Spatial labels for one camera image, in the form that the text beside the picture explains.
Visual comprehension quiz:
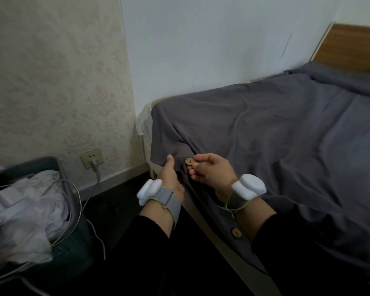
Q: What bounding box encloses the gray duvet cover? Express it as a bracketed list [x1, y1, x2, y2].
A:
[149, 60, 370, 287]

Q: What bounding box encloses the person's right hand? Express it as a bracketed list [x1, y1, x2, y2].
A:
[187, 153, 238, 204]

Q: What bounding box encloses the person's left hand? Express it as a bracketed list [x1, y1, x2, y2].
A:
[156, 154, 185, 203]

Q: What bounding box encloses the cream wall socket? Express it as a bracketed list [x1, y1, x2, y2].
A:
[79, 148, 105, 169]

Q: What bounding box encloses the thin white wire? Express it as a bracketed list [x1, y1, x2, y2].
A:
[0, 178, 84, 290]

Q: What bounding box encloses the person's left forearm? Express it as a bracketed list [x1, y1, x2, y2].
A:
[111, 199, 175, 296]

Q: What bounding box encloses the dark green plastic basket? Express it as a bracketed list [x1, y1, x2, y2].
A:
[0, 156, 95, 281]

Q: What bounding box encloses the wooden slatted headboard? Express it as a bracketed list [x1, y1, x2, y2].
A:
[310, 23, 370, 73]

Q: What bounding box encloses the white power cable with plug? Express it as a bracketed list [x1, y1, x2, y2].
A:
[86, 160, 107, 261]

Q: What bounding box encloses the white crumpled plastic bag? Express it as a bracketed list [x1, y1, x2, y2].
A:
[0, 169, 70, 266]

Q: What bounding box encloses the white patterned bed sheet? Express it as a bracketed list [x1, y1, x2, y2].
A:
[135, 101, 153, 136]

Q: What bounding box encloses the white wrist tracker gray strap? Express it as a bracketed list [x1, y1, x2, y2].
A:
[136, 178, 182, 230]
[225, 173, 267, 213]

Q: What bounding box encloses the person's right forearm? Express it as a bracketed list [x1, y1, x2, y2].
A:
[234, 197, 370, 296]

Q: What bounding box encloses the white stand appliance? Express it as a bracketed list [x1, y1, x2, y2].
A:
[0, 160, 31, 229]

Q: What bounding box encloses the white baseboard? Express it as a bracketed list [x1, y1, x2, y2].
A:
[77, 162, 150, 202]

